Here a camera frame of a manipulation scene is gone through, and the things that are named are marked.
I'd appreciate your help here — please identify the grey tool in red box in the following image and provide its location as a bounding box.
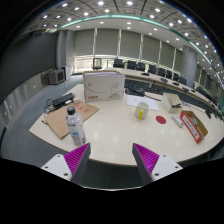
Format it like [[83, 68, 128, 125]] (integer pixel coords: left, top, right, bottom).
[[191, 116, 200, 130]]

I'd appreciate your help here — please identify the flat round red coaster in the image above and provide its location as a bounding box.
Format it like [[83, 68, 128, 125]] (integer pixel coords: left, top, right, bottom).
[[155, 115, 167, 125]]

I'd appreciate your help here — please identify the brown cardboard sheet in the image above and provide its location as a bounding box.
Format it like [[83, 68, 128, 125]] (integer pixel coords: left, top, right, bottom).
[[42, 101, 101, 140]]

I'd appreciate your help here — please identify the row of black office chairs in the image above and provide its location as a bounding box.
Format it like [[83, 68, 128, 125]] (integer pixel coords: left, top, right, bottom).
[[112, 58, 208, 96]]

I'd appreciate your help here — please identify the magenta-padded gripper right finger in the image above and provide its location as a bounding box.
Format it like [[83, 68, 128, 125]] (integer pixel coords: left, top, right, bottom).
[[131, 142, 184, 186]]

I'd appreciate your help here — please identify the group of ceiling lights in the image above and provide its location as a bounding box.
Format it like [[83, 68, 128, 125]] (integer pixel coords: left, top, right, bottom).
[[39, 0, 224, 81]]

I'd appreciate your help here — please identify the white printed paper sheet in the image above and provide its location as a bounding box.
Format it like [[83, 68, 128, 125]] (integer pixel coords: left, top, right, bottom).
[[126, 94, 161, 112]]

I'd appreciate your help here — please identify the long curved conference desk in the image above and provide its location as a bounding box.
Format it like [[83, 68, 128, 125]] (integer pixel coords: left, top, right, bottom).
[[71, 66, 224, 116]]

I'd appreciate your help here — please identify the grey CRT monitor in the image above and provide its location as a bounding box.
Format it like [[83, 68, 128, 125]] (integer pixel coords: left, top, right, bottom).
[[47, 68, 66, 85]]

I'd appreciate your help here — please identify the black tool in beige box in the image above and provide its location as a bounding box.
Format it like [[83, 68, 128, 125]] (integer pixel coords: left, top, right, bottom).
[[170, 102, 183, 110]]

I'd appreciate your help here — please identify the white remote control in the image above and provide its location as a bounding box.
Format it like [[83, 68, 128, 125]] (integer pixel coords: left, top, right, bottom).
[[170, 114, 185, 129]]

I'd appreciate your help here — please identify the white mug with yellow handle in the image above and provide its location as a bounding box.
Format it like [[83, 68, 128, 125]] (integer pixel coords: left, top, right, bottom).
[[134, 101, 150, 121]]

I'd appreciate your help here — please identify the white cardboard paper box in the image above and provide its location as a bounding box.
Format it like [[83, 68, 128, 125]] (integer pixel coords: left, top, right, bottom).
[[82, 69, 126, 103]]

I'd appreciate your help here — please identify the red-sided open cardboard box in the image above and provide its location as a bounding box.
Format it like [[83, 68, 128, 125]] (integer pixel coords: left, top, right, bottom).
[[179, 110, 209, 145]]

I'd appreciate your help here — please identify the black power strip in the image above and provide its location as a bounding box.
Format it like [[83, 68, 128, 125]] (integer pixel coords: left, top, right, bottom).
[[51, 92, 76, 109]]

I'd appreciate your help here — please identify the beige divided open box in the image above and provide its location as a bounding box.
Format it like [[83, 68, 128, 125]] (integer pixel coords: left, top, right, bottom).
[[161, 92, 184, 114]]

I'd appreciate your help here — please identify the clear black-capped drink bottle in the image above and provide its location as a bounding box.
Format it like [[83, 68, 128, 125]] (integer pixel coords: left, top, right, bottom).
[[65, 105, 87, 147]]

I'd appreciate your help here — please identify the black desk phone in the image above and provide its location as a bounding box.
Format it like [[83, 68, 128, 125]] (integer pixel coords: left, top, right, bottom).
[[124, 84, 146, 98]]

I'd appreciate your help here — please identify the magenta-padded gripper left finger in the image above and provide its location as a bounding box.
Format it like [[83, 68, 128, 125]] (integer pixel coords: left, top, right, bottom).
[[40, 142, 92, 186]]

